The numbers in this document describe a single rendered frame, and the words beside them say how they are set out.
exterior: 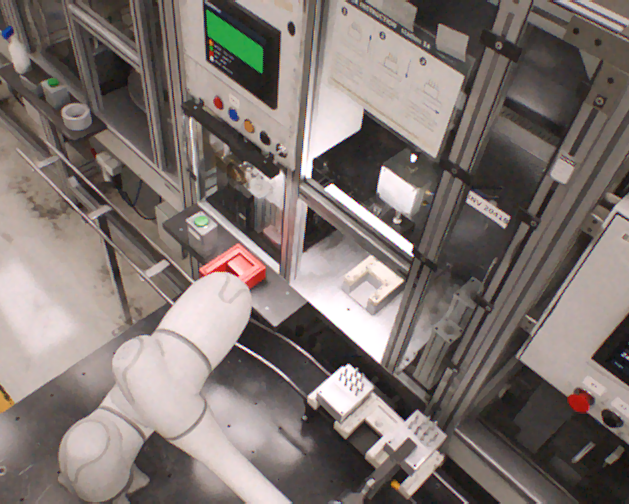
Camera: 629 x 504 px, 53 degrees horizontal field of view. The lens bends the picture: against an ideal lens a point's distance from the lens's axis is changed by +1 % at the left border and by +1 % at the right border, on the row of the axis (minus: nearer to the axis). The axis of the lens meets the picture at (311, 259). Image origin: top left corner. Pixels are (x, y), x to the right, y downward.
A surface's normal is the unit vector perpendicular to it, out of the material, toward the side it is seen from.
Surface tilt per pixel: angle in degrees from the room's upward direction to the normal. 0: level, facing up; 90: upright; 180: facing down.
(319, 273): 0
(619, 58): 90
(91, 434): 7
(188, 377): 51
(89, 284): 0
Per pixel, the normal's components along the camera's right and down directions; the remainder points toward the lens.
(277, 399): 0.08, -0.62
